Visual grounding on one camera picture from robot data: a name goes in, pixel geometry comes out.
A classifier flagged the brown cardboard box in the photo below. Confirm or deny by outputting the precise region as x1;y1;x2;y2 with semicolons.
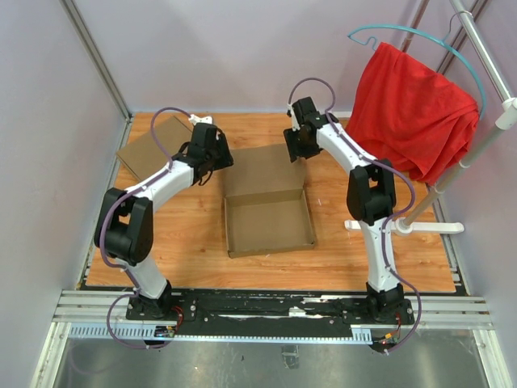
221;144;316;259
116;117;191;182

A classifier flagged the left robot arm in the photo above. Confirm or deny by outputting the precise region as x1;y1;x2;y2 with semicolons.
94;123;233;320

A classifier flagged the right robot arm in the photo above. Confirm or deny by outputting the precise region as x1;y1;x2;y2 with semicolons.
284;97;404;323

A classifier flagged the folded brown cardboard box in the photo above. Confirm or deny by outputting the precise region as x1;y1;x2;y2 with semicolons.
116;117;191;182

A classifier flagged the red cloth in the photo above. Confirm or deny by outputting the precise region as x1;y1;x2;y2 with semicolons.
346;43;480;185

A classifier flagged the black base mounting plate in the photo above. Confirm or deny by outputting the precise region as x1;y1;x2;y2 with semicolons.
126;289;418;338

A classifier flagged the teal clothes hanger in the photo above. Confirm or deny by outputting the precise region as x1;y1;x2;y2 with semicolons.
347;23;487;119

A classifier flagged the white clothes rack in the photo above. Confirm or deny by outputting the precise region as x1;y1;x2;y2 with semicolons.
346;1;516;236

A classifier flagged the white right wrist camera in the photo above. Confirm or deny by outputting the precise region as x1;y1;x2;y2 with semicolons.
286;103;300;131

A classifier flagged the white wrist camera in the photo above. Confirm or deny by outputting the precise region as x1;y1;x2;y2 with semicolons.
188;114;214;125
286;103;300;131

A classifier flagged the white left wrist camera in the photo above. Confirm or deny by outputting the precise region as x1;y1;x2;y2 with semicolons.
188;114;214;125

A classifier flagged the grey slotted cable duct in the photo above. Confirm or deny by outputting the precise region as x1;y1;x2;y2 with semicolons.
66;323;373;344

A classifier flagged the aluminium frame rail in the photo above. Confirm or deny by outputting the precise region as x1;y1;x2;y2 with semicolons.
32;289;512;387

